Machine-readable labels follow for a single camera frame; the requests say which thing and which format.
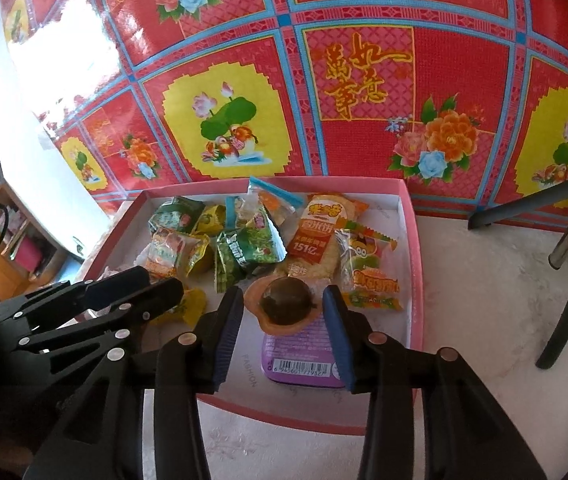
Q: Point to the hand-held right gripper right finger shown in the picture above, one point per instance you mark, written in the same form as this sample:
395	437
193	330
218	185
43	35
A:
339	340

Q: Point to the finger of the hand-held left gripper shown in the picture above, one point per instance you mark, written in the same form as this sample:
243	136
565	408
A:
154	300
89	292

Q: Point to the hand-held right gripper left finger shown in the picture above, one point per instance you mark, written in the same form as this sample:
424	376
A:
229	340

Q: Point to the small yellow snack packet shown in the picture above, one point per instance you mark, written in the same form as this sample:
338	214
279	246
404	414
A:
198	255
210	220
189	307

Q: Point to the purple tin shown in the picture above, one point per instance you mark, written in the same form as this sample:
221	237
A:
299	360

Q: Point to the pink clear snack packet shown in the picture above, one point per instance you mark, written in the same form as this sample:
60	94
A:
166	255

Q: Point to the orange cartoon candy packet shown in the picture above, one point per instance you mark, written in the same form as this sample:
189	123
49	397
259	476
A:
371	275

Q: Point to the pink cardboard box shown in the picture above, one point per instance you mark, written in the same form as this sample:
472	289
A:
274	410

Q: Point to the green snack packet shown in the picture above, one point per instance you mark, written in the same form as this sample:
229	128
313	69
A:
249	250
174	215

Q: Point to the orange rice cracker packet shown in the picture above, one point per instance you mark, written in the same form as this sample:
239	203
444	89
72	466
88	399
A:
319	240

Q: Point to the wooden shelf unit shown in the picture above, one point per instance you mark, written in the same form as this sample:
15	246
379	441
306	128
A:
24	255

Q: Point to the red floral printed cloth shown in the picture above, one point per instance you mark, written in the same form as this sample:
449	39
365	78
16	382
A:
294	125

